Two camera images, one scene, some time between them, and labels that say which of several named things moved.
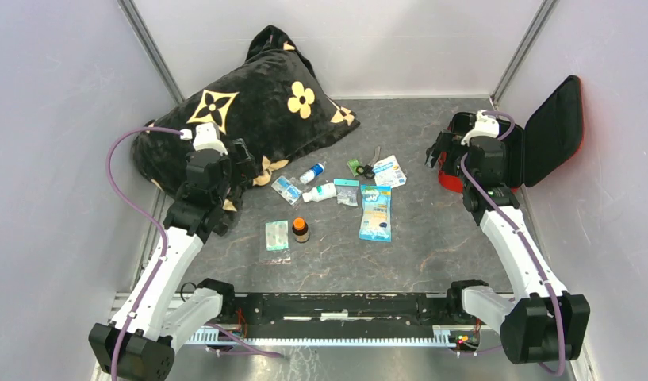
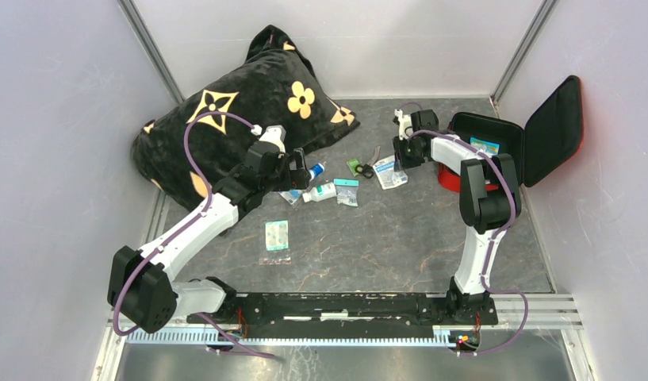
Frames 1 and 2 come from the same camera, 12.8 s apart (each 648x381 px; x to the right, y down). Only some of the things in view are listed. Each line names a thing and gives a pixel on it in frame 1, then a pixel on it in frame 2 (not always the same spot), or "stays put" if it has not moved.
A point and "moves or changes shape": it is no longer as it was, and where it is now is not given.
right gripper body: [451, 144] to [407, 152]
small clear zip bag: [347, 191] stays put
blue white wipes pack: [375, 220] moves or changes shape
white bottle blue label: [315, 171] stays put
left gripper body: [240, 171] to [297, 178]
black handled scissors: [368, 170] stays put
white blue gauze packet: [388, 171] stays put
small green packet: [353, 163] stays put
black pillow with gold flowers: [270, 110] stays put
